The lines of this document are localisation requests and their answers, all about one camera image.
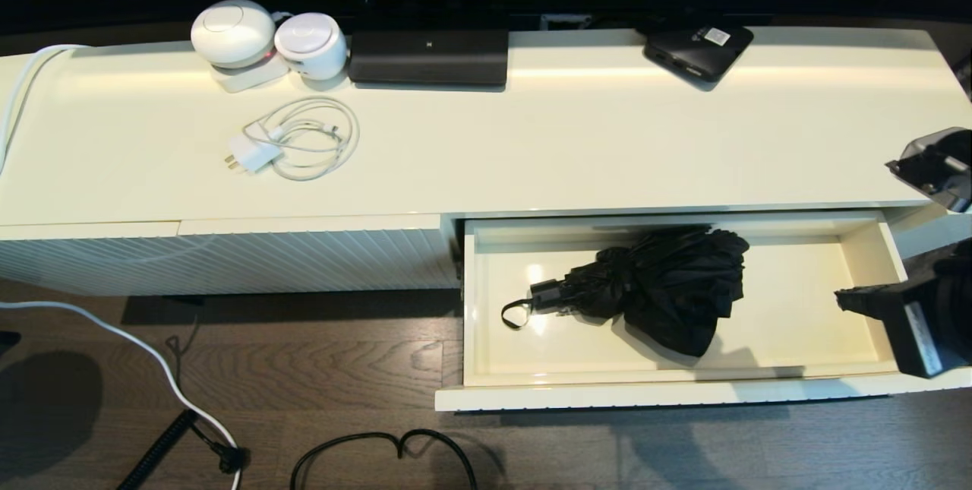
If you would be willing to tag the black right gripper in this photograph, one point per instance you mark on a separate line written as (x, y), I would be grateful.
(919, 338)

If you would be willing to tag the white cabinet drawer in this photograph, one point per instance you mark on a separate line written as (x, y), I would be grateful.
(797, 323)

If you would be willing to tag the black umbrella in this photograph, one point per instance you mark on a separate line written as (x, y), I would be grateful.
(668, 292)

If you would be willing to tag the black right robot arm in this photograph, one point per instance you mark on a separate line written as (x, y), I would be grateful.
(960, 300)

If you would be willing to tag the white TV cabinet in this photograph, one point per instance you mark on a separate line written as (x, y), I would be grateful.
(531, 140)

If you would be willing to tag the black set-top box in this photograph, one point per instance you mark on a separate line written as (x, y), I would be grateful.
(695, 53)

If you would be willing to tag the black rectangular soundbar box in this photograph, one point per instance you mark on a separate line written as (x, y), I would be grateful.
(429, 57)

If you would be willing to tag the small white round speaker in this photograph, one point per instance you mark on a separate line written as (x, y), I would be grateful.
(311, 45)

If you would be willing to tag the white flat box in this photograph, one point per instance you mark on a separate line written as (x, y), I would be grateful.
(250, 78)

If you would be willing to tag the large white round speaker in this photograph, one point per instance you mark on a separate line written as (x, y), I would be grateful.
(231, 33)

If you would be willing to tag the white wall socket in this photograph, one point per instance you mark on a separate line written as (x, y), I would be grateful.
(566, 20)

